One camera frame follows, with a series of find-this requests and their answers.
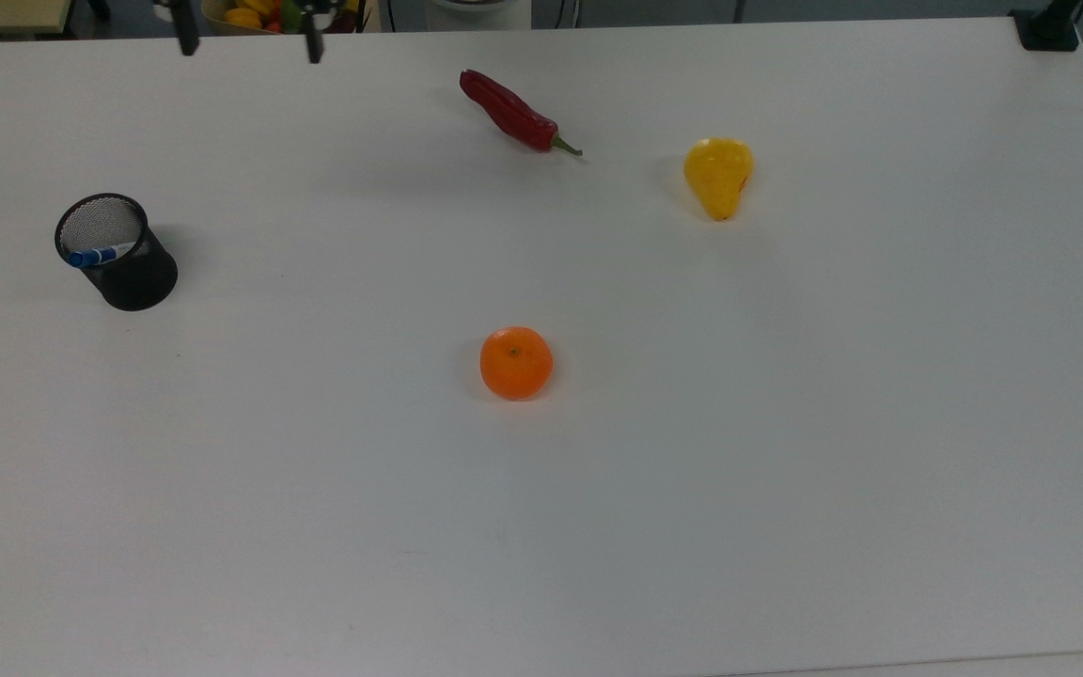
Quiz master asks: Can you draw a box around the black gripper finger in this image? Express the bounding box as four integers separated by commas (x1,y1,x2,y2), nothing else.
172,0,200,56
302,0,326,65

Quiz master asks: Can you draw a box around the blue white marker pen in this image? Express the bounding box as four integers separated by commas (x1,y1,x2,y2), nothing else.
69,242,138,269

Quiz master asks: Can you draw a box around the black mesh pen cup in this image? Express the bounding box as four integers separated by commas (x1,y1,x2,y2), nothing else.
55,193,179,312

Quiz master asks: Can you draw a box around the basket of toy fruit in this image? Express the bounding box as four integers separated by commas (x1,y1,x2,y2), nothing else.
201,0,366,37

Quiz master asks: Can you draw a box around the red chili pepper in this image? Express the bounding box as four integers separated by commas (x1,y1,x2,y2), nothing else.
459,69,584,157

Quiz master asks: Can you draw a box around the orange mandarin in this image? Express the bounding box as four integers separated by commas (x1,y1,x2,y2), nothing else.
479,326,554,401

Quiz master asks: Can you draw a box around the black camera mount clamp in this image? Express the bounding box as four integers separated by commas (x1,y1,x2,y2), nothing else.
1010,0,1083,53

